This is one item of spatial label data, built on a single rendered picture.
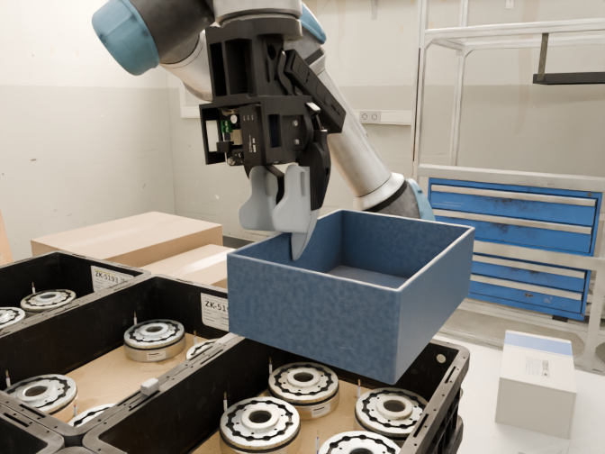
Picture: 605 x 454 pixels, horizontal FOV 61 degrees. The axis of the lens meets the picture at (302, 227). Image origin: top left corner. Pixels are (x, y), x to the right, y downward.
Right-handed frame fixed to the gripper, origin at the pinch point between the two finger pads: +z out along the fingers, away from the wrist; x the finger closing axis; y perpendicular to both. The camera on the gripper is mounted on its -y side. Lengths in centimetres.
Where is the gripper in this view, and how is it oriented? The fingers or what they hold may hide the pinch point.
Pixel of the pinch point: (293, 244)
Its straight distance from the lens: 49.8
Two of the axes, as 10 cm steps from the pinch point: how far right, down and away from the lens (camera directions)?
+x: 8.3, 0.4, -5.6
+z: 0.8, 9.8, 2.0
